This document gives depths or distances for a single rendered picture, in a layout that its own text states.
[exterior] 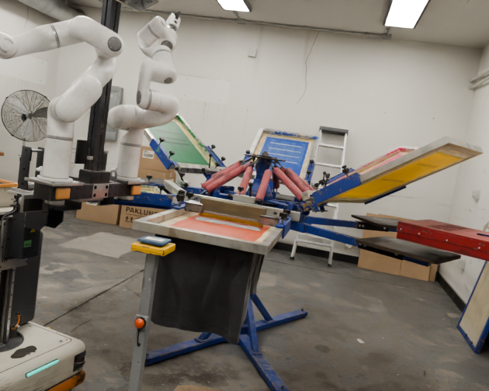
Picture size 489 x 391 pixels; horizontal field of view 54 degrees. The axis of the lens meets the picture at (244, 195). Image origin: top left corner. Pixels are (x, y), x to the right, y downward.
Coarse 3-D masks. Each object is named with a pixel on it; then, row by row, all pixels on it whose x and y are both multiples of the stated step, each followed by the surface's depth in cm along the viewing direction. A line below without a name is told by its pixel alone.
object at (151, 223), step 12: (156, 216) 220; (168, 216) 236; (132, 228) 203; (144, 228) 202; (156, 228) 201; (168, 228) 200; (180, 228) 201; (276, 228) 238; (192, 240) 198; (204, 240) 197; (216, 240) 196; (228, 240) 195; (240, 240) 194; (264, 240) 202; (276, 240) 221; (264, 252) 193
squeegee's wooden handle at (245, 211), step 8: (200, 200) 258; (208, 200) 257; (216, 200) 256; (208, 208) 257; (216, 208) 256; (224, 208) 256; (232, 208) 255; (240, 208) 254; (248, 208) 253; (256, 208) 252; (264, 208) 253; (240, 216) 254; (248, 216) 253; (256, 216) 253
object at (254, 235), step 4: (240, 224) 254; (244, 224) 257; (232, 228) 239; (236, 228) 241; (240, 228) 243; (260, 228) 252; (264, 228) 254; (268, 228) 256; (252, 232) 237; (256, 232) 239; (260, 232) 241; (248, 236) 226; (252, 236) 227; (256, 236) 229; (260, 236) 230; (252, 240) 216
